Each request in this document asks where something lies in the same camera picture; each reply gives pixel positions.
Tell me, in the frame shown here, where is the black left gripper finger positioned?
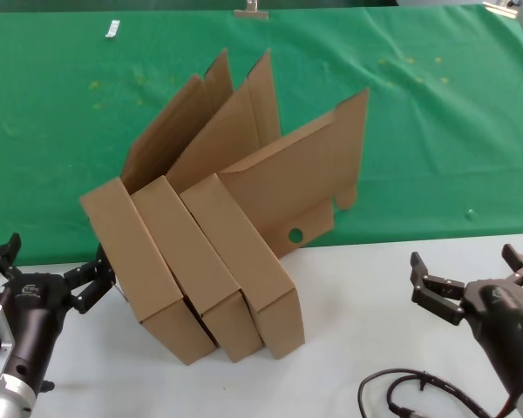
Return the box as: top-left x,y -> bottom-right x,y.
63,243 -> 115,315
0,233 -> 23,287

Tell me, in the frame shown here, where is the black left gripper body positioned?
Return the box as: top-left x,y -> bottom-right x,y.
2,272 -> 76,387

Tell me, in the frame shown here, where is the metal table clamp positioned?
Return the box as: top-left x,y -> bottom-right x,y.
233,0 -> 270,20
480,0 -> 522,20

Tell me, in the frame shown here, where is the black cable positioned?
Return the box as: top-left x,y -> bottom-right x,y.
357,368 -> 506,418

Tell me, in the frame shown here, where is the brown cardboard box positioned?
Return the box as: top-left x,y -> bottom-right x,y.
180,86 -> 371,361
79,48 -> 235,366
132,48 -> 282,363

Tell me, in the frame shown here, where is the green table cloth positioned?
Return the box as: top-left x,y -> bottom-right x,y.
0,3 -> 523,267

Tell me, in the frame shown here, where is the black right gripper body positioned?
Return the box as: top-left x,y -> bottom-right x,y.
460,278 -> 523,394

